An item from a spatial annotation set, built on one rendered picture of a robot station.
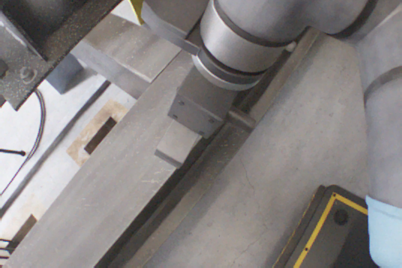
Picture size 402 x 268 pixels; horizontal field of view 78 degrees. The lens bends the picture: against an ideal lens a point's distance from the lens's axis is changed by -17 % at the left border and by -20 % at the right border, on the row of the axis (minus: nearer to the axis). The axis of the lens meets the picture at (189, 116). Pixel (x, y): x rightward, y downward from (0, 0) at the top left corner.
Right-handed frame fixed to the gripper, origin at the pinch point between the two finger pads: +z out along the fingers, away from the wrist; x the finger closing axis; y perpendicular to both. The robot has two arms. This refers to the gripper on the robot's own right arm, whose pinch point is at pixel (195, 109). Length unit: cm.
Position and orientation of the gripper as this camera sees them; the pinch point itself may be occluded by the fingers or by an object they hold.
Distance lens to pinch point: 40.6
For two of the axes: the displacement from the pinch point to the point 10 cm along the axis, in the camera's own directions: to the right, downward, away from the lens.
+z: -2.3, 3.7, 9.0
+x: 4.6, -7.7, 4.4
